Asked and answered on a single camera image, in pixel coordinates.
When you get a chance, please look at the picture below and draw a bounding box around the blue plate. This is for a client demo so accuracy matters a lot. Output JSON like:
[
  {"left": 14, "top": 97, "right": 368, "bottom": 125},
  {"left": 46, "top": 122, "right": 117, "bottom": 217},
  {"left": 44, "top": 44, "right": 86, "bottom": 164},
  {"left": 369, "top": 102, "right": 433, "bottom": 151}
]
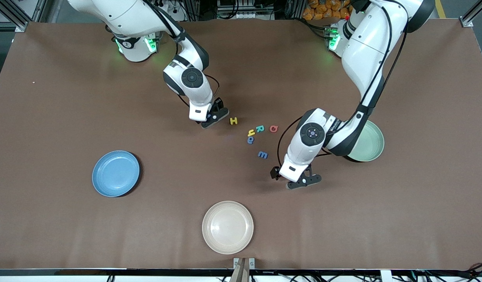
[{"left": 92, "top": 150, "right": 141, "bottom": 197}]

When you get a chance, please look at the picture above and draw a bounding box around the black camera cable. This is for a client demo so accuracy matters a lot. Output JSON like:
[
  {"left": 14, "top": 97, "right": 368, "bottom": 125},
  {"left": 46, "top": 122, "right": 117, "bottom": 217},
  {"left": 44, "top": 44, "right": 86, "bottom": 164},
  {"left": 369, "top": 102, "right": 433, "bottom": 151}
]
[
  {"left": 145, "top": 0, "right": 222, "bottom": 110},
  {"left": 277, "top": 0, "right": 408, "bottom": 167}
]

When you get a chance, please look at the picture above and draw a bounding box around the metal table edge bracket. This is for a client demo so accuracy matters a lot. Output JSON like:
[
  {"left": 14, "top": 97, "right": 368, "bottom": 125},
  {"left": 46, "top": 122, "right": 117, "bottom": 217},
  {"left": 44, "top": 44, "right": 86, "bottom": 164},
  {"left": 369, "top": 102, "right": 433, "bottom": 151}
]
[{"left": 233, "top": 257, "right": 255, "bottom": 270}]

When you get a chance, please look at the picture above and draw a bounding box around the wooden stick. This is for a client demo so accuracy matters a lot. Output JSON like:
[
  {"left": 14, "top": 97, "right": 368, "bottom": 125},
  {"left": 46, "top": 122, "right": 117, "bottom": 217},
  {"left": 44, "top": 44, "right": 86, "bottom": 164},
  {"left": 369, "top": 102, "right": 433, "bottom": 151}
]
[{"left": 230, "top": 258, "right": 250, "bottom": 282}]

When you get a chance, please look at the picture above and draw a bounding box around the bundle of black cables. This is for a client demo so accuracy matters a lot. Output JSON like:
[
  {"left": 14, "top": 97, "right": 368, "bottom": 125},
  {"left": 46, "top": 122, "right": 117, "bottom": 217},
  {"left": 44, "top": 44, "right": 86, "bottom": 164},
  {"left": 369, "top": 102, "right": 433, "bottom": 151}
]
[{"left": 413, "top": 262, "right": 482, "bottom": 282}]

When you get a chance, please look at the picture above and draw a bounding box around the pile of orange packets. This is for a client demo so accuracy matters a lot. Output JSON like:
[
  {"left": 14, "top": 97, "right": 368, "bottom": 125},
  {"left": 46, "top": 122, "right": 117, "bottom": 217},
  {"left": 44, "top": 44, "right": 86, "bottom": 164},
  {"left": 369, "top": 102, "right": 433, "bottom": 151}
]
[{"left": 302, "top": 0, "right": 351, "bottom": 21}]

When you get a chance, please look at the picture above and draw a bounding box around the cream plate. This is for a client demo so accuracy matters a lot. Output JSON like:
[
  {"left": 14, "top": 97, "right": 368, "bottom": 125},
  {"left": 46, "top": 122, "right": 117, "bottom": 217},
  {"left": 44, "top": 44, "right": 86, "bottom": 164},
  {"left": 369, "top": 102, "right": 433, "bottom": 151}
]
[{"left": 202, "top": 201, "right": 254, "bottom": 255}]

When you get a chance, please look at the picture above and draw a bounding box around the green plate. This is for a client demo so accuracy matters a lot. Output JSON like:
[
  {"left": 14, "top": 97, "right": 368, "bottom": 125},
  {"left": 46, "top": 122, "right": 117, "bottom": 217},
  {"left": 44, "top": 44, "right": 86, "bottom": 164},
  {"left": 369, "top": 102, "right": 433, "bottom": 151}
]
[{"left": 347, "top": 119, "right": 385, "bottom": 162}]

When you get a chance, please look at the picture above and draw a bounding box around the aluminium frame profile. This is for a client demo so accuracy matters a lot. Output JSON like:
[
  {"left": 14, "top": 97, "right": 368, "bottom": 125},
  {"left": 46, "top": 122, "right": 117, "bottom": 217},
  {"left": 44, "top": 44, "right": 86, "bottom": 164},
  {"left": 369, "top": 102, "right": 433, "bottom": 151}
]
[
  {"left": 0, "top": 0, "right": 49, "bottom": 33},
  {"left": 462, "top": 0, "right": 482, "bottom": 24}
]

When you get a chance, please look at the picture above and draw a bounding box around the white power strip with plugs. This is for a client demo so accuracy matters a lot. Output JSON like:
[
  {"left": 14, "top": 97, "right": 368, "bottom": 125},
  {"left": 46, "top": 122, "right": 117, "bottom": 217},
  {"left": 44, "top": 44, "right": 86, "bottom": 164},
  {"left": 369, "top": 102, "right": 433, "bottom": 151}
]
[{"left": 153, "top": 0, "right": 177, "bottom": 14}]

